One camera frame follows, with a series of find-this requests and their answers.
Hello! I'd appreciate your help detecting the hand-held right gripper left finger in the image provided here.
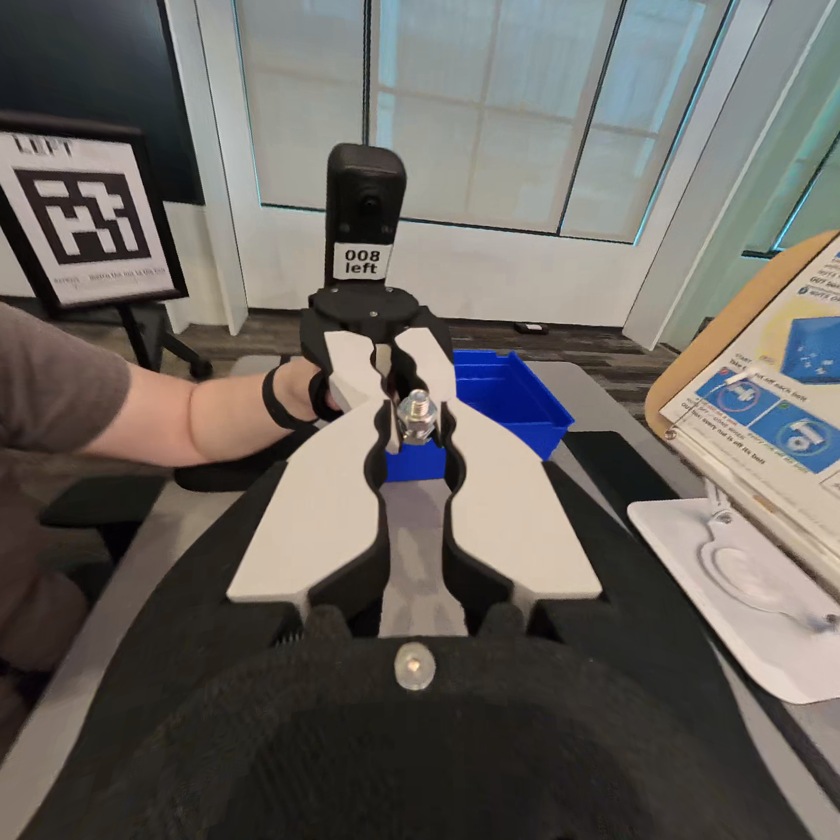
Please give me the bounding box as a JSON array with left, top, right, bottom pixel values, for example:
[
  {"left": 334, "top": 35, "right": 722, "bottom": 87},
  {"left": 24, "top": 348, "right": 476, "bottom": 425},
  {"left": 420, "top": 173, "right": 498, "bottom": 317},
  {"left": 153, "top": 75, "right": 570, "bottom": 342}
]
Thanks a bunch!
[{"left": 226, "top": 397, "right": 390, "bottom": 605}]

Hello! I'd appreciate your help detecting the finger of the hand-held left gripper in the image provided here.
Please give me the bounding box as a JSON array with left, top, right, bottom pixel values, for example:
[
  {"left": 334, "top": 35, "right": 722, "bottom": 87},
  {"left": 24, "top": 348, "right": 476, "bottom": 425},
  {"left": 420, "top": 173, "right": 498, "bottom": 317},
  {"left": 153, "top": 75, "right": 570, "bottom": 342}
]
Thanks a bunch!
[
  {"left": 323, "top": 330, "right": 401, "bottom": 455},
  {"left": 392, "top": 327, "right": 458, "bottom": 411}
]

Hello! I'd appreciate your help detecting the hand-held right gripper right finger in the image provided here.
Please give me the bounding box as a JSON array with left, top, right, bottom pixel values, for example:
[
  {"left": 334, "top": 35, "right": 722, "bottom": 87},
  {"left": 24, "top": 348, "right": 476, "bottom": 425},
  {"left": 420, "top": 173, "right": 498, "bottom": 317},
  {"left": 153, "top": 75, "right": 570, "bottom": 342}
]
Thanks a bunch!
[{"left": 441, "top": 397, "right": 604, "bottom": 605}]

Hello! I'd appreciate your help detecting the short steel bolt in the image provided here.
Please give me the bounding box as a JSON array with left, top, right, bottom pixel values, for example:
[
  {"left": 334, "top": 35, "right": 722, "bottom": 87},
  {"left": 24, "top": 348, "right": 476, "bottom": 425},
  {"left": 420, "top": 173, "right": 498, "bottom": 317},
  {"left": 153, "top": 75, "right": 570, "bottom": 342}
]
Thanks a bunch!
[{"left": 396, "top": 388, "right": 439, "bottom": 447}]

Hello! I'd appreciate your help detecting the small metal part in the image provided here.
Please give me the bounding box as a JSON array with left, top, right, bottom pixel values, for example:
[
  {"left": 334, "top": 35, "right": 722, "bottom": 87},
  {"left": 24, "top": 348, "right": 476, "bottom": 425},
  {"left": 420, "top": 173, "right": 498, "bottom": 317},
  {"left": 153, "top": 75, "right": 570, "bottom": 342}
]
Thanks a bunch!
[{"left": 396, "top": 406, "right": 439, "bottom": 446}]

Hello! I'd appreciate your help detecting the blue plastic bin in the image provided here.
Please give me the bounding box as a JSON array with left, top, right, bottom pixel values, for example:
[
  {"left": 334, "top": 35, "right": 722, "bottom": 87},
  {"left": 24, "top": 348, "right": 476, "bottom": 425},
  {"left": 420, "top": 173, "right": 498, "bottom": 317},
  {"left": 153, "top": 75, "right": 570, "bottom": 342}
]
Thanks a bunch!
[{"left": 384, "top": 350, "right": 576, "bottom": 484}]

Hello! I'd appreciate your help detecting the person's left forearm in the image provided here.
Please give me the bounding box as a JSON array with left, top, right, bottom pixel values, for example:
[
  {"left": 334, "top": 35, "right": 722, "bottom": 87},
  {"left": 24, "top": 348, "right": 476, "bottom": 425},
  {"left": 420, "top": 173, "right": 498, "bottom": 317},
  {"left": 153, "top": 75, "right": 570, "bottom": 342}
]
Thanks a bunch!
[{"left": 82, "top": 361, "right": 290, "bottom": 468}]

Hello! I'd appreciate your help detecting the person's left hand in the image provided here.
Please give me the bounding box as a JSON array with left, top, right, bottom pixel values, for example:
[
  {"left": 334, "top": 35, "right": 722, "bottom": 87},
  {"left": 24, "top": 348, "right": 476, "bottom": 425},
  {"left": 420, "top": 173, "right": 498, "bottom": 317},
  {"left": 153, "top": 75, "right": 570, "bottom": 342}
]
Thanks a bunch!
[{"left": 272, "top": 357, "right": 345, "bottom": 424}]

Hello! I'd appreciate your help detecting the large grid window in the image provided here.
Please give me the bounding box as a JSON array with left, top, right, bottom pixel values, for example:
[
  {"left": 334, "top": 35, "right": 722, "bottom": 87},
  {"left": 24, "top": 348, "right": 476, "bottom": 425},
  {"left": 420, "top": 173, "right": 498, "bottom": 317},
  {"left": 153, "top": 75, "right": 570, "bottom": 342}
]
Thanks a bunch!
[{"left": 233, "top": 0, "right": 840, "bottom": 258}]

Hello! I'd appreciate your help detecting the white stand base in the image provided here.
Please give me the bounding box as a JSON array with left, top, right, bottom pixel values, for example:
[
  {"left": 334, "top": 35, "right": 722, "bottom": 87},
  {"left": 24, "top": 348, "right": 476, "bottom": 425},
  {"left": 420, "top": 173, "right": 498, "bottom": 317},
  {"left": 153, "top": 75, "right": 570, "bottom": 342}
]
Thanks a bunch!
[{"left": 626, "top": 497, "right": 840, "bottom": 705}]

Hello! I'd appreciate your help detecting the laminated instruction sheet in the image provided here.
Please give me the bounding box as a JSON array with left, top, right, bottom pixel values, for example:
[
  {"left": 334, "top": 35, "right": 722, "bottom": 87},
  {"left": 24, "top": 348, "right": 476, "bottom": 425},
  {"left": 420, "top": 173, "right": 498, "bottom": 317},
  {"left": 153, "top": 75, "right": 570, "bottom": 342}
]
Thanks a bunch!
[{"left": 659, "top": 236, "right": 840, "bottom": 559}]

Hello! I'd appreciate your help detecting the wooden display board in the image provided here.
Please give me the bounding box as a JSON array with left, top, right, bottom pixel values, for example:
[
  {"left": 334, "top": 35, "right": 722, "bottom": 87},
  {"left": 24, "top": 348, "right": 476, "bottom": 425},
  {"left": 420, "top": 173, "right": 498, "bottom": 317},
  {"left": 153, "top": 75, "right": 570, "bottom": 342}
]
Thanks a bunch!
[{"left": 644, "top": 230, "right": 840, "bottom": 437}]

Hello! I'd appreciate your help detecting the framed marker sign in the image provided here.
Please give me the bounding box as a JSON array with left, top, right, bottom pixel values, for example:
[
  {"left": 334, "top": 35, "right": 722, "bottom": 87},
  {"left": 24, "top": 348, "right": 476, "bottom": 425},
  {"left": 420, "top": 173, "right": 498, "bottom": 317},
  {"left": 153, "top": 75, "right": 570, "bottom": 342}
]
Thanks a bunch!
[{"left": 0, "top": 112, "right": 190, "bottom": 320}]

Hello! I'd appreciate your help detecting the person's torso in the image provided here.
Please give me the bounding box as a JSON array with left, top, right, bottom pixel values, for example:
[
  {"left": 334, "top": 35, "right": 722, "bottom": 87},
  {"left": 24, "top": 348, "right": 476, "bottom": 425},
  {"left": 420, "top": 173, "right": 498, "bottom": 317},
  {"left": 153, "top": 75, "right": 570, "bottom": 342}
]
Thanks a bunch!
[{"left": 0, "top": 302, "right": 133, "bottom": 756}]

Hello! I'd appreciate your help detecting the black television screen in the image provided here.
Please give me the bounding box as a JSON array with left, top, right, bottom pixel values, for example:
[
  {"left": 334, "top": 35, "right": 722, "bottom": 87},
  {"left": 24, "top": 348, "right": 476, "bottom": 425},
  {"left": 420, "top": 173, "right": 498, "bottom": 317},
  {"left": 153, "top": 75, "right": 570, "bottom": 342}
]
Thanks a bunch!
[{"left": 0, "top": 0, "right": 206, "bottom": 206}]

